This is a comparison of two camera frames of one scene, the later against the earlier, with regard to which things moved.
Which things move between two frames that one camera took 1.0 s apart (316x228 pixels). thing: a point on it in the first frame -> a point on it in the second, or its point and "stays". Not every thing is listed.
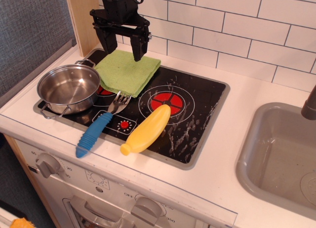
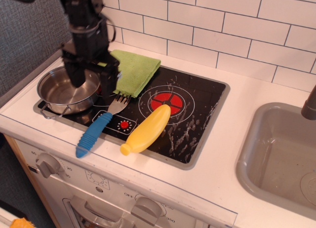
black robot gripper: [120, 13] -> [90, 46]
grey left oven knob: [47, 164] stays
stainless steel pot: [73, 85] stays
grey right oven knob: [146, 210] stays
